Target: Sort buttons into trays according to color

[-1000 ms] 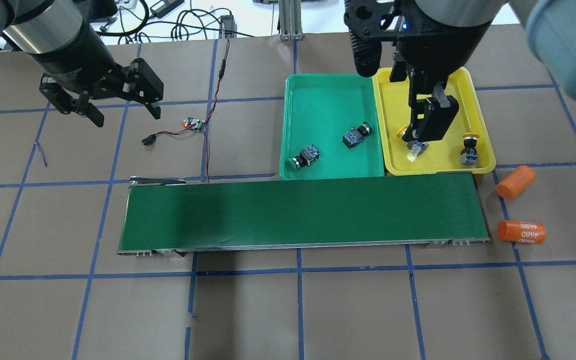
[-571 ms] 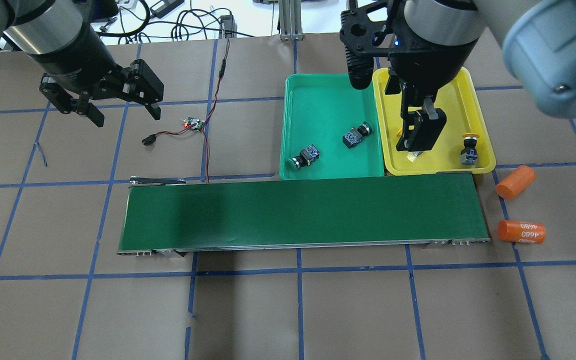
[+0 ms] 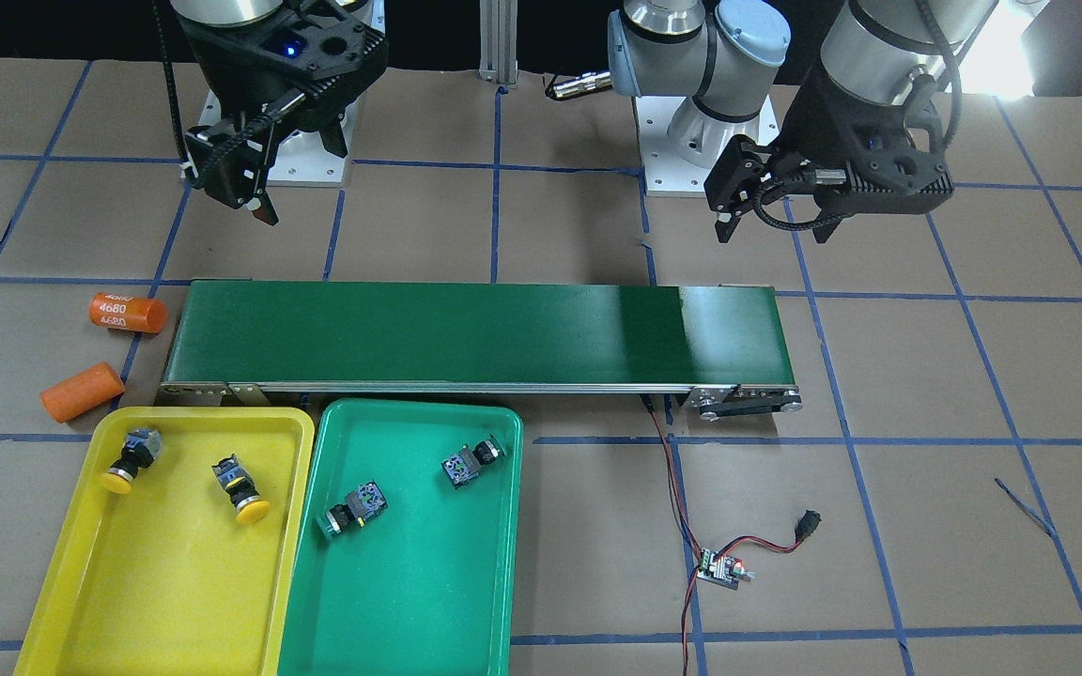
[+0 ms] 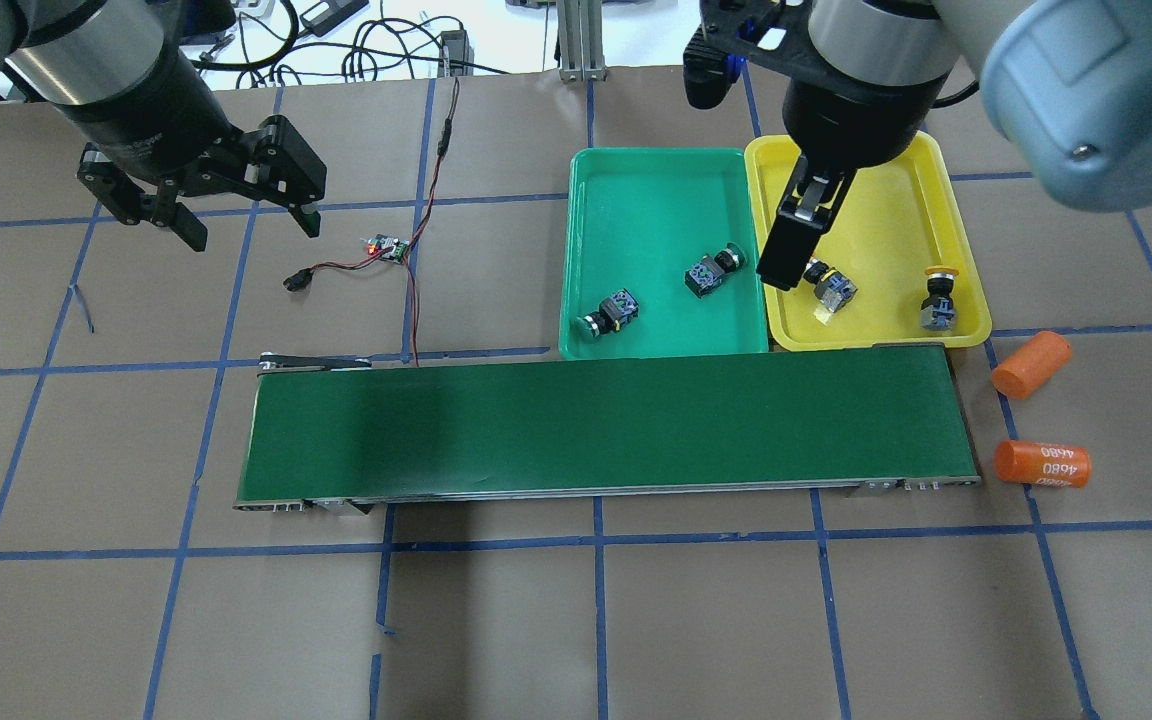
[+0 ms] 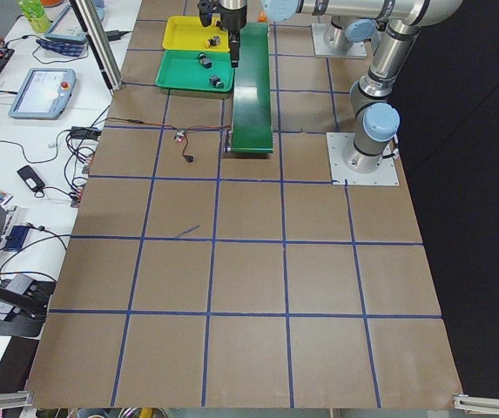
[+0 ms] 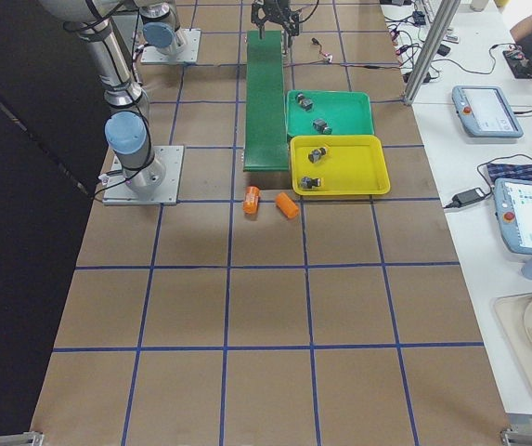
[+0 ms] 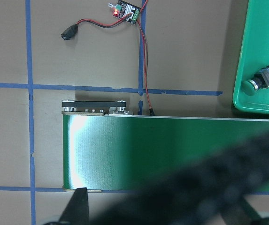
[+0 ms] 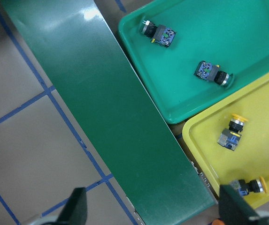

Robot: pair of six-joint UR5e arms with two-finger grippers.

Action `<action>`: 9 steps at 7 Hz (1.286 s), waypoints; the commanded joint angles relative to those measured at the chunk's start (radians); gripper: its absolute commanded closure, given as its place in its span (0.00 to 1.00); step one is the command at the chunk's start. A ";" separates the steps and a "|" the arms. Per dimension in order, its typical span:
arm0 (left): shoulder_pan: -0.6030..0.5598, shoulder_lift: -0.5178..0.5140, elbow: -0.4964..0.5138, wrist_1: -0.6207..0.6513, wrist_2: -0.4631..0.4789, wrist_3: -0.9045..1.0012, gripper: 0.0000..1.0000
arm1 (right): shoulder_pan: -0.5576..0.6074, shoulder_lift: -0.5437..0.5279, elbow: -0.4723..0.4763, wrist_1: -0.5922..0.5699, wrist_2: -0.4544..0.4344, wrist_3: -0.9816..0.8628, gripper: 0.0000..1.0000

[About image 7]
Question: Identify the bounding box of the small controller circuit board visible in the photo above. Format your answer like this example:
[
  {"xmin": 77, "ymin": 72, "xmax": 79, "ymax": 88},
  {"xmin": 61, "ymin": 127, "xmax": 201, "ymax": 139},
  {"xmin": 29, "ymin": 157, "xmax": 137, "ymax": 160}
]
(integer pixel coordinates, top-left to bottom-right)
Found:
[{"xmin": 108, "ymin": 0, "xmax": 141, "ymax": 25}]

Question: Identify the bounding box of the green conveyor belt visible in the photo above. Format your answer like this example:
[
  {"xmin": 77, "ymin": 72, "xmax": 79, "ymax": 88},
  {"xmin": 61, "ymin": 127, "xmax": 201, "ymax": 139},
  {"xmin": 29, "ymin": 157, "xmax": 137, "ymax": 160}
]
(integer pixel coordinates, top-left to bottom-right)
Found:
[{"xmin": 61, "ymin": 100, "xmax": 269, "ymax": 192}]

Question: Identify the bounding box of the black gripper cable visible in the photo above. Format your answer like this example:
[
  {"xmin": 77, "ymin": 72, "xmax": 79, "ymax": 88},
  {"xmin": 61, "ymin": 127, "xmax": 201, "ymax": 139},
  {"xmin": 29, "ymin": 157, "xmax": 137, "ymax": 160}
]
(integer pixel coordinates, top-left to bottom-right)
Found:
[{"xmin": 87, "ymin": 127, "xmax": 269, "ymax": 225}]

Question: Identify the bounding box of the green plastic tray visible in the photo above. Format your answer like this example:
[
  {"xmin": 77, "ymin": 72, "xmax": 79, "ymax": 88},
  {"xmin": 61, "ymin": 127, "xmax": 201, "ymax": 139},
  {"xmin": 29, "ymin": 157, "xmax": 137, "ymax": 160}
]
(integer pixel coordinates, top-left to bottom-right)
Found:
[{"xmin": 233, "ymin": 0, "xmax": 269, "ymax": 114}]

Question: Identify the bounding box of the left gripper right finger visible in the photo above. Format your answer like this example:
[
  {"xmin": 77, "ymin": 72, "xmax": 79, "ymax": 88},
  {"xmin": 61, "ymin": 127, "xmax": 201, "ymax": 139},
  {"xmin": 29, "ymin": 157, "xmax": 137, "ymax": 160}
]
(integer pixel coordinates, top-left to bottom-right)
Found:
[{"xmin": 221, "ymin": 198, "xmax": 261, "ymax": 225}]

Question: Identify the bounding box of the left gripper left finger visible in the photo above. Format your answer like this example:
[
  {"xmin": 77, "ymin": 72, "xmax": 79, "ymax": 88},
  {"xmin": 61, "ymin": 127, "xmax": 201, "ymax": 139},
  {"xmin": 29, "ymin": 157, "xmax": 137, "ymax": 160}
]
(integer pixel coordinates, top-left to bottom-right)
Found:
[{"xmin": 59, "ymin": 187, "xmax": 89, "ymax": 225}]

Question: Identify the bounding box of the black rocker switch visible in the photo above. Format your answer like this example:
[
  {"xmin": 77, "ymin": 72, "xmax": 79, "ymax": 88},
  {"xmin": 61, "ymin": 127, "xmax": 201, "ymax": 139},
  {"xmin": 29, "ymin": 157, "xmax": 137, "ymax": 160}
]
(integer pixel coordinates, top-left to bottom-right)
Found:
[{"xmin": 61, "ymin": 24, "xmax": 78, "ymax": 40}]

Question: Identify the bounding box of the red black wire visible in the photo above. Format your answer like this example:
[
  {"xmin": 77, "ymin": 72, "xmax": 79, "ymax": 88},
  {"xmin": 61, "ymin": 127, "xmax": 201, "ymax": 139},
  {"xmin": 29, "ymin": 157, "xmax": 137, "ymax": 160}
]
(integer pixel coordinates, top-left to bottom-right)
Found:
[{"xmin": 75, "ymin": 0, "xmax": 155, "ymax": 117}]

